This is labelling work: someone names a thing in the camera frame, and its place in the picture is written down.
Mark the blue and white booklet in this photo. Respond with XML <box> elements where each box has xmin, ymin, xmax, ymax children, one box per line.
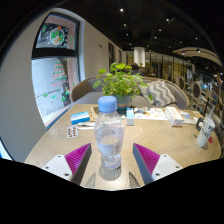
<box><xmin>181</xmin><ymin>111</ymin><xmax>204</xmax><ymax>125</ymax></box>

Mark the small blue and white box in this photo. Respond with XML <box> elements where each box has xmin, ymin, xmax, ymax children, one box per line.
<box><xmin>125</xmin><ymin>107</ymin><xmax>136</xmax><ymax>127</ymax></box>

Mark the grey chevron cushion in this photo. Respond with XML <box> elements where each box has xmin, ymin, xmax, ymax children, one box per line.
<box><xmin>139</xmin><ymin>79</ymin><xmax>178</xmax><ymax>108</ymax></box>

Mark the printed paper leaflet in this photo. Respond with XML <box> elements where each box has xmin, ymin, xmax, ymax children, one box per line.
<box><xmin>133</xmin><ymin>107</ymin><xmax>169</xmax><ymax>122</ymax></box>

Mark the pill blister pack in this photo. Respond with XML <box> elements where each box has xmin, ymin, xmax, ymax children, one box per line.
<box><xmin>66</xmin><ymin>125</ymin><xmax>80</xmax><ymax>139</ymax></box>

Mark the group of ceiling lights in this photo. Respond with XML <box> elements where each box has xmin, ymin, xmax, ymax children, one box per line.
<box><xmin>118</xmin><ymin>6</ymin><xmax>204</xmax><ymax>54</ymax></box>

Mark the green potted plant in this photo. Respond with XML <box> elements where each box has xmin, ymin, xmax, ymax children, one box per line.
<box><xmin>92</xmin><ymin>62</ymin><xmax>154</xmax><ymax>113</ymax></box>

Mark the window with festive stickers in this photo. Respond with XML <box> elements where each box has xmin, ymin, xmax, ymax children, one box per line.
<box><xmin>30</xmin><ymin>12</ymin><xmax>81</xmax><ymax>128</ymax></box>

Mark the grey curved sofa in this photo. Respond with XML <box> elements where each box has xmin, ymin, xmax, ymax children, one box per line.
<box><xmin>69</xmin><ymin>75</ymin><xmax>190</xmax><ymax>111</ymax></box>

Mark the person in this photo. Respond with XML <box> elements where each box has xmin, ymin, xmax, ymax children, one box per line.
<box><xmin>129</xmin><ymin>63</ymin><xmax>146</xmax><ymax>77</ymax></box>

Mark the flat blue and white box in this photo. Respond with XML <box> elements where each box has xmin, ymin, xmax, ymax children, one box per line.
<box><xmin>70</xmin><ymin>111</ymin><xmax>91</xmax><ymax>126</ymax></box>

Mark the long white box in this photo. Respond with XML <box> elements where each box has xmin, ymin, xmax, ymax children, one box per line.
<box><xmin>164</xmin><ymin>106</ymin><xmax>185</xmax><ymax>127</ymax></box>

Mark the white printed mug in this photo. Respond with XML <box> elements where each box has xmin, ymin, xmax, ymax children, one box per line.
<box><xmin>195</xmin><ymin>113</ymin><xmax>217</xmax><ymax>149</ymax></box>

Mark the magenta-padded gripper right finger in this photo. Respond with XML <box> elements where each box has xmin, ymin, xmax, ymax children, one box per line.
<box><xmin>132</xmin><ymin>143</ymin><xmax>184</xmax><ymax>186</ymax></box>

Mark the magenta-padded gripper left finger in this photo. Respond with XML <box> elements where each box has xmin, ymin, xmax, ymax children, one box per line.
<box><xmin>41</xmin><ymin>143</ymin><xmax>93</xmax><ymax>186</ymax></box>

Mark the group of dining chairs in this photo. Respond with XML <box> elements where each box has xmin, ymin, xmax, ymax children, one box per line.
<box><xmin>173</xmin><ymin>74</ymin><xmax>209</xmax><ymax>113</ymax></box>

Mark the clear blue-capped water bottle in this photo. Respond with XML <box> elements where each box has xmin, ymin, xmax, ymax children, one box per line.
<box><xmin>93</xmin><ymin>95</ymin><xmax>126</xmax><ymax>170</ymax></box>

